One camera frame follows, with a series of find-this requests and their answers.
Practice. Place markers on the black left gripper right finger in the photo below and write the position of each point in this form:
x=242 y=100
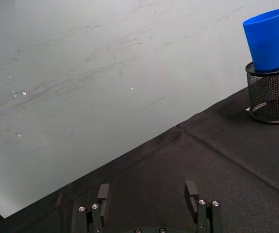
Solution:
x=202 y=213

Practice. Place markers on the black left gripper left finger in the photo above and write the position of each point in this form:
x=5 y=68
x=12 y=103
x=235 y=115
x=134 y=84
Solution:
x=98 y=213

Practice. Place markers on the black table cloth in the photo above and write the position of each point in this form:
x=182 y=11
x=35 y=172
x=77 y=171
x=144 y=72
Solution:
x=178 y=170

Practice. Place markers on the black mesh pen holder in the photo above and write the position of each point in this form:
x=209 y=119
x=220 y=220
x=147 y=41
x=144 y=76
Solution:
x=271 y=94

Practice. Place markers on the blue plastic cup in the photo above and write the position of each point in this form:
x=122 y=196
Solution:
x=267 y=41

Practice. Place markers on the plain pale wall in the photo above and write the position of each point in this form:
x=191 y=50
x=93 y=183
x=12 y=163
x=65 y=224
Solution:
x=81 y=85

